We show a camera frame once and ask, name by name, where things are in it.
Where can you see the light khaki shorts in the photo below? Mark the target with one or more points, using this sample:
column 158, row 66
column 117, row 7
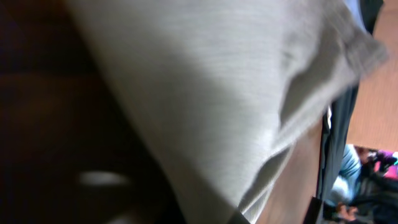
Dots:
column 219, row 90

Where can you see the colourful clutter beyond table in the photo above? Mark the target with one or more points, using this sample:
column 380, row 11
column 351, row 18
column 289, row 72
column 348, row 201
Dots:
column 362, row 192

